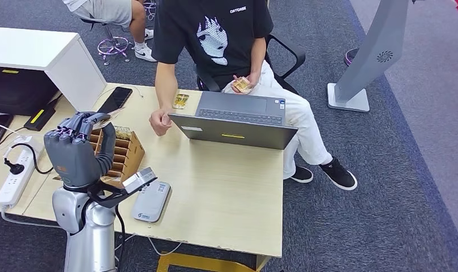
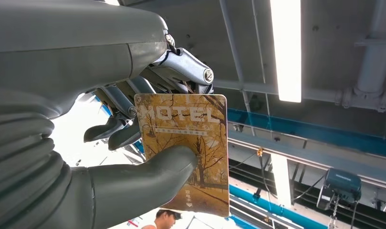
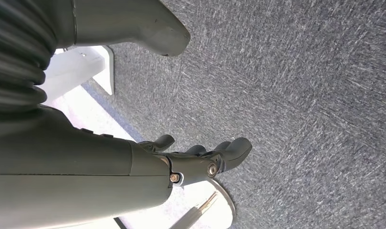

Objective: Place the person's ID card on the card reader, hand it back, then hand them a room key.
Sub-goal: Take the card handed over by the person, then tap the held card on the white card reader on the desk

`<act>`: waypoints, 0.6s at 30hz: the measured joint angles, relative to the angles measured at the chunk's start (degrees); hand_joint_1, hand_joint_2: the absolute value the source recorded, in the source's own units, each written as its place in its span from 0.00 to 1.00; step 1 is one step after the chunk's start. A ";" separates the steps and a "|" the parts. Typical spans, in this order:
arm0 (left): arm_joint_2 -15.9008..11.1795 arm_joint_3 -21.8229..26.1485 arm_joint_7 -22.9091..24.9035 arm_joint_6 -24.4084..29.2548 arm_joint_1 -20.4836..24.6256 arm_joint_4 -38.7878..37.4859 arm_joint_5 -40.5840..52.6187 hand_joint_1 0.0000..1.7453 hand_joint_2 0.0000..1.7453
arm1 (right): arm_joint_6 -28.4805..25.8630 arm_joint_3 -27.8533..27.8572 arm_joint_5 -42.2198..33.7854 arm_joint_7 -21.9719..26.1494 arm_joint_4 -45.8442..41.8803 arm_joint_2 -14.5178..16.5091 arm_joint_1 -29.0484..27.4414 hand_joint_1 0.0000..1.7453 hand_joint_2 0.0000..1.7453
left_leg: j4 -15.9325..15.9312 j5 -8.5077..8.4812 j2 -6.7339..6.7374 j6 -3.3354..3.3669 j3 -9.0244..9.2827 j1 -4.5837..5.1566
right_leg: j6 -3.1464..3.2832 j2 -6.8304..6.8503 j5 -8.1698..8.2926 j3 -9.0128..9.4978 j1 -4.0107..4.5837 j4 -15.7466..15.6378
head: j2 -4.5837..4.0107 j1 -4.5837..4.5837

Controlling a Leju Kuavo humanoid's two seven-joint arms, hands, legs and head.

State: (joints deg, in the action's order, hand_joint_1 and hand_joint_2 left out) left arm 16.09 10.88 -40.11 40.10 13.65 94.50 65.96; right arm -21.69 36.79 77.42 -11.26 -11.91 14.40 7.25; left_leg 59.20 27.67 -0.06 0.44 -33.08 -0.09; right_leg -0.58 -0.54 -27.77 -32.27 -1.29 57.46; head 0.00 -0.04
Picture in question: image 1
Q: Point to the person's left hand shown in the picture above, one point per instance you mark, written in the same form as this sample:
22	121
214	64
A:
253	80

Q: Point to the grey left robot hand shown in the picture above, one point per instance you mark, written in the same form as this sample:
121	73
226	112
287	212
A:
73	157

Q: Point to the person's right hand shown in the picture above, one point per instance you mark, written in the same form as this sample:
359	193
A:
161	122

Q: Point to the stack of gold cards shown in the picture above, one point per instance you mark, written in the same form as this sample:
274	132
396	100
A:
242	85

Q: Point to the cardboard slotted organizer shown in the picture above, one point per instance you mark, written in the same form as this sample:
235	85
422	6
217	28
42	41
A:
131	154

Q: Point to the person's right forearm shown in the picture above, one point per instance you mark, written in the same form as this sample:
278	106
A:
165	86

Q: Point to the person's left forearm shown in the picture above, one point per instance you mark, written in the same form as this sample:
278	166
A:
257	56

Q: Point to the gold room key card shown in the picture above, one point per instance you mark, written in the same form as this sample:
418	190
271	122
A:
123	133
180	101

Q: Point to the person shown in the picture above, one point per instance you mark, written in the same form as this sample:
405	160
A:
213	37
108	9

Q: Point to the grey card reader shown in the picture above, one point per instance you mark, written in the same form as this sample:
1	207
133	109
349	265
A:
150	202

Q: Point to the black office chair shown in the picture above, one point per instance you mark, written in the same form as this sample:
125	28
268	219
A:
208	82

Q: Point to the black smartphone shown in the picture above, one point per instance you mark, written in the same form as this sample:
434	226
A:
118	97

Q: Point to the black device with yellow label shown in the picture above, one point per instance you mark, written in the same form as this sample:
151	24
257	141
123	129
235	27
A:
39	116

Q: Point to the grey laptop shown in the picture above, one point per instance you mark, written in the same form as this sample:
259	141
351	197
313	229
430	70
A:
232	131

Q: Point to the white power strip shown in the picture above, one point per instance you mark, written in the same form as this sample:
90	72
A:
15	180

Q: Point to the round purple-rimmed base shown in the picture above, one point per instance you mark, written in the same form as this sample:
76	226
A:
349	57

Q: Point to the white cabinet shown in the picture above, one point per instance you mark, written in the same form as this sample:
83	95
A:
33	49

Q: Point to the grey kiosk stand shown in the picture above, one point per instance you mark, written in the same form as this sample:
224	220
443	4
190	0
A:
375	49

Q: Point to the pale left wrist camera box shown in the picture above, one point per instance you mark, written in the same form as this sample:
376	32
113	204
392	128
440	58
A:
138	180

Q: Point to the yellow table frame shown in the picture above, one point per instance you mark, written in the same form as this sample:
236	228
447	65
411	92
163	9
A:
198	262

